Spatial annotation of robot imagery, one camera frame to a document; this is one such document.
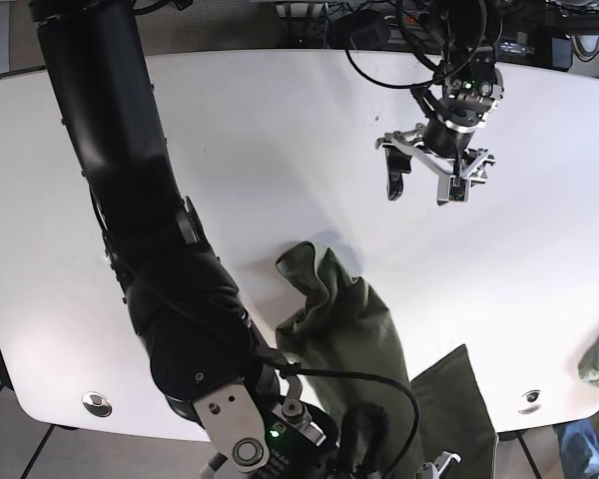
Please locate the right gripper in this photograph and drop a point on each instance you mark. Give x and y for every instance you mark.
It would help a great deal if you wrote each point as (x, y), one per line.
(282, 437)

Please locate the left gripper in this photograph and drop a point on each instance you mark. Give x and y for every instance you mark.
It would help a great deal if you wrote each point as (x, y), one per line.
(442, 144)

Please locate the dark olive green cloth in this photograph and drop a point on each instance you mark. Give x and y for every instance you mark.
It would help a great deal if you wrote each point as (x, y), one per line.
(345, 326)

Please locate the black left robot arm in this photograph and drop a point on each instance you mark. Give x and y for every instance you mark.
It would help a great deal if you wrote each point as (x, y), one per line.
(465, 31)

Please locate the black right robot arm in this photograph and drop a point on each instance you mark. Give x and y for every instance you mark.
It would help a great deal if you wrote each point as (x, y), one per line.
(206, 356)

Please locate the black power adapter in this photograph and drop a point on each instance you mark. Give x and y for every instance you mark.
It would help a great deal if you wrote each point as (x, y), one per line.
(362, 30)

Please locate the left chrome table grommet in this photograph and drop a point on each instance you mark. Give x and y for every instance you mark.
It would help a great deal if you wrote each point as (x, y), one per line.
(97, 404)

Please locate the chrome table grommet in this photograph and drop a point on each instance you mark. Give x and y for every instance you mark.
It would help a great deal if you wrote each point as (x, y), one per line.
(97, 404)
(530, 401)

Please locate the black electronics box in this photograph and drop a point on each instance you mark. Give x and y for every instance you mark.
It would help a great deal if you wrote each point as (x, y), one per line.
(561, 54)

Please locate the right chrome table grommet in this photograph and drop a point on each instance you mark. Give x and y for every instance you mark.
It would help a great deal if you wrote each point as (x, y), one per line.
(530, 401)

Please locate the blue jeans leg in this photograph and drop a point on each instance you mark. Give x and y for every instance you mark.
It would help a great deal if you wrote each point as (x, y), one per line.
(578, 449)

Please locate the black stand base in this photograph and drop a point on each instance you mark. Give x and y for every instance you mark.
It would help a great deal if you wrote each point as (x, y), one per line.
(5, 379)

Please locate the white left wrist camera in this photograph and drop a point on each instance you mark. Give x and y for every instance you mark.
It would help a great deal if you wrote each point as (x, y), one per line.
(452, 189)

